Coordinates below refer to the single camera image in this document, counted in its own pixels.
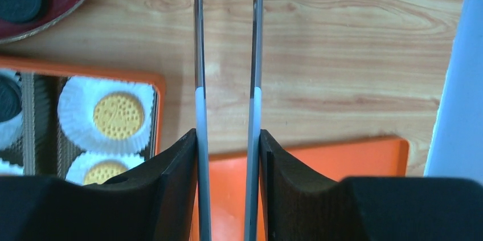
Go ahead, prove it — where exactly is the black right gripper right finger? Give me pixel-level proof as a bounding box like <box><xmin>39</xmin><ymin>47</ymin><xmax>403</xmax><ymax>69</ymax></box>
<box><xmin>259</xmin><ymin>130</ymin><xmax>482</xmax><ymax>240</ymax></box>

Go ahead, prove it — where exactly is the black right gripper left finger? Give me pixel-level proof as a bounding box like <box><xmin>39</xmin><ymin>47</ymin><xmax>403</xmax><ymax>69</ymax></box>
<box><xmin>1</xmin><ymin>129</ymin><xmax>197</xmax><ymax>240</ymax></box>

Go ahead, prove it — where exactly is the metal tongs white handle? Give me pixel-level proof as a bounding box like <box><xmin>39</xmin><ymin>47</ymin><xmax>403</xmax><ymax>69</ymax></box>
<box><xmin>192</xmin><ymin>0</ymin><xmax>265</xmax><ymax>240</ymax></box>

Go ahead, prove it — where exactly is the round yellow biscuit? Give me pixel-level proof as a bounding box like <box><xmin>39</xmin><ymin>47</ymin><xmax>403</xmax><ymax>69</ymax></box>
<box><xmin>93</xmin><ymin>92</ymin><xmax>145</xmax><ymax>140</ymax></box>
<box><xmin>83</xmin><ymin>161</ymin><xmax>128</xmax><ymax>185</ymax></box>

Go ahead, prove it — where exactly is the orange compartment cookie box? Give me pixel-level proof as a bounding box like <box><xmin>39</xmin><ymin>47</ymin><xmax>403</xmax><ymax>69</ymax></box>
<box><xmin>1</xmin><ymin>56</ymin><xmax>166</xmax><ymax>185</ymax></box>

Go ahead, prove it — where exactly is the orange box lid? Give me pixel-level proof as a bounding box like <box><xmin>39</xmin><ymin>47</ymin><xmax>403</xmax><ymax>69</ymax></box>
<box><xmin>189</xmin><ymin>136</ymin><xmax>410</xmax><ymax>241</ymax></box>

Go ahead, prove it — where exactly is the white paper cupcake liner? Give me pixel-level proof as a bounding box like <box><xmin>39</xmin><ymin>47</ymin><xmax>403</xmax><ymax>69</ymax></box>
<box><xmin>0</xmin><ymin>159</ymin><xmax>24</xmax><ymax>177</ymax></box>
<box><xmin>58</xmin><ymin>76</ymin><xmax>154</xmax><ymax>154</ymax></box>
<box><xmin>66</xmin><ymin>152</ymin><xmax>145</xmax><ymax>185</ymax></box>
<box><xmin>1</xmin><ymin>68</ymin><xmax>23</xmax><ymax>150</ymax></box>

